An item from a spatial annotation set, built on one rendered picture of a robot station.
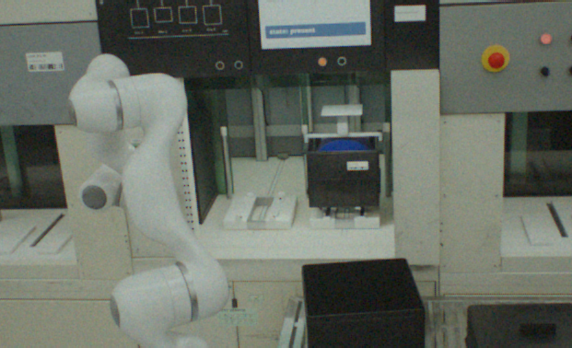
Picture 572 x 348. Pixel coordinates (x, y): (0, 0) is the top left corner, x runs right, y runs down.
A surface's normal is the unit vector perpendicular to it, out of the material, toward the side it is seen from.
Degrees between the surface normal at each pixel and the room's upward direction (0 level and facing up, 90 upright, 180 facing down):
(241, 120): 90
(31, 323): 90
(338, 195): 90
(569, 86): 90
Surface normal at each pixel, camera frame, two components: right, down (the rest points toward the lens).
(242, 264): -0.12, 0.34
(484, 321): -0.07, -0.94
